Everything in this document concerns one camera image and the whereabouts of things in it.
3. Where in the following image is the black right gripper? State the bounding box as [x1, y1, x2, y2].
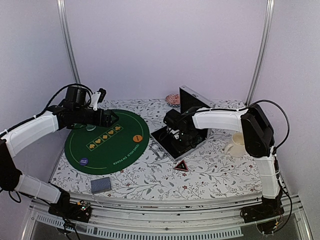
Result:
[172, 129, 199, 154]

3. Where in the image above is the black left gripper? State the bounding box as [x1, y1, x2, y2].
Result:
[74, 107, 120, 127]

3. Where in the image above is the clear dealer button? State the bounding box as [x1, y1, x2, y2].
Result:
[85, 124, 96, 132]

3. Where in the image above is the orange big blind button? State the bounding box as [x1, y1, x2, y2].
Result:
[132, 134, 143, 143]

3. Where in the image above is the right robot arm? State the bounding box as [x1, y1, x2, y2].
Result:
[163, 101, 283, 218]

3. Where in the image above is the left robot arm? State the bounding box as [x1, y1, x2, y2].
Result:
[0, 83, 119, 217]

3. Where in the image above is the aluminium poker chip case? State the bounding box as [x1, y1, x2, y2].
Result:
[151, 85, 216, 162]

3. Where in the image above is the black red triangle token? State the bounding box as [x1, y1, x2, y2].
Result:
[174, 160, 189, 172]

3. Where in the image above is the green round poker mat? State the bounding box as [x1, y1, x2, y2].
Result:
[64, 109, 150, 175]

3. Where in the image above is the patterned ceramic bowl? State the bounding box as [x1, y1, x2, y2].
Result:
[165, 93, 181, 108]

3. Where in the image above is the white ribbed mug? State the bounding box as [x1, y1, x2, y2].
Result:
[224, 132, 246, 158]

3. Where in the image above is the blue playing card deck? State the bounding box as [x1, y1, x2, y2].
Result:
[90, 177, 112, 194]

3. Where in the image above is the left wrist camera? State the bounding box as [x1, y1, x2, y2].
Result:
[89, 88, 107, 111]

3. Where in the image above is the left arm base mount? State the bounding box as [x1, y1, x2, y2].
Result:
[48, 197, 92, 223]

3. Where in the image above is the aluminium front rail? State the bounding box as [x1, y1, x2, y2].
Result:
[23, 192, 313, 240]

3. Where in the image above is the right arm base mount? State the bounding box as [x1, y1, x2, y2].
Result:
[240, 197, 285, 234]

